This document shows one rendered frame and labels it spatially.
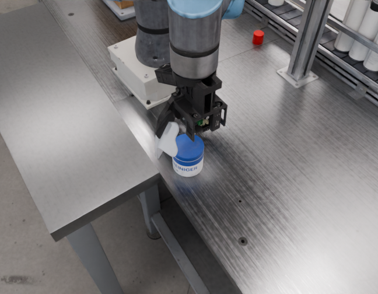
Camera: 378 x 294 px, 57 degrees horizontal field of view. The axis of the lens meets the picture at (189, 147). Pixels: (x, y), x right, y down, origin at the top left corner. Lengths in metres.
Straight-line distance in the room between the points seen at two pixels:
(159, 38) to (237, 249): 0.51
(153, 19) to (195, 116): 0.34
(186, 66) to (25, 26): 0.90
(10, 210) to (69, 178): 1.09
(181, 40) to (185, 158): 0.30
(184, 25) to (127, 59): 0.48
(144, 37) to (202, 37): 0.41
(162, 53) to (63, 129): 0.31
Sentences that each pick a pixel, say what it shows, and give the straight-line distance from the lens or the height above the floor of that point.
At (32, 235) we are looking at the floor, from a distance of 1.77.
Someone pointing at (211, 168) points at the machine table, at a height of 0.83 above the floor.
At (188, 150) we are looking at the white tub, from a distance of 0.73.
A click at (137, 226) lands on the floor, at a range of 1.66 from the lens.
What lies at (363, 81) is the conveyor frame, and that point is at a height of 0.87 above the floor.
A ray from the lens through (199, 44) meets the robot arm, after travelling 0.50.
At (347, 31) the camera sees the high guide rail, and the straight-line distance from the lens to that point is 1.05.
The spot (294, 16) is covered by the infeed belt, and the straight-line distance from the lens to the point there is 1.23.
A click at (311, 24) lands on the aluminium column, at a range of 0.95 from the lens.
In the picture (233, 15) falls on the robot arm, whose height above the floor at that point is 1.06.
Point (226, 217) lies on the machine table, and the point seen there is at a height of 0.83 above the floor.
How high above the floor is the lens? 1.47
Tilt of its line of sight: 50 degrees down
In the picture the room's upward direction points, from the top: straight up
